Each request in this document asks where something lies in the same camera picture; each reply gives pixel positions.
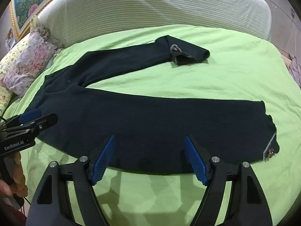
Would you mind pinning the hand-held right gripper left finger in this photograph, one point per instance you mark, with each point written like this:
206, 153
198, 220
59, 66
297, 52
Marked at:
105, 155

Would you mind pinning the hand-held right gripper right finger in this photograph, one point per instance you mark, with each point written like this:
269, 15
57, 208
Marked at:
195, 157

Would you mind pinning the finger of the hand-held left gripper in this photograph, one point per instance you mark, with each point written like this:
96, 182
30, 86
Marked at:
45, 121
30, 115

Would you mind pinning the dark navy pants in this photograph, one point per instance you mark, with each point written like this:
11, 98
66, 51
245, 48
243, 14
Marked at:
141, 122

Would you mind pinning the person's left forearm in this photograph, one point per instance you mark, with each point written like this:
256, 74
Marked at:
11, 216

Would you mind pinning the person's left hand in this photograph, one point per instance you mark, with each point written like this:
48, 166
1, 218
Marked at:
20, 181

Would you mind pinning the pink floral pillow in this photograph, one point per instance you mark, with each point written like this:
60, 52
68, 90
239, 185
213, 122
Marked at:
30, 61

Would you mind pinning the yellow patterned pillow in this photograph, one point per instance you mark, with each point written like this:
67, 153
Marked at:
9, 58

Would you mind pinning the light green bed sheet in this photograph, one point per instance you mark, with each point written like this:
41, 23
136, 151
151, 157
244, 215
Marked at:
211, 75

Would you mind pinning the faded floral pillow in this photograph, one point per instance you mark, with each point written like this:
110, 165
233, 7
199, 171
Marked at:
44, 31

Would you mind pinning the gold framed floral painting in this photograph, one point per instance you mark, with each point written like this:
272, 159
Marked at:
25, 4

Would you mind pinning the pink patterned cloth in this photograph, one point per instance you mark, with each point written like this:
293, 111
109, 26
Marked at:
296, 68

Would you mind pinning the striped padded headboard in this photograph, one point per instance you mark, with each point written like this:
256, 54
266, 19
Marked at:
141, 4

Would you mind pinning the wall picture cards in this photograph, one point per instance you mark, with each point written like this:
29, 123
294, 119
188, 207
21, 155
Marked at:
9, 38

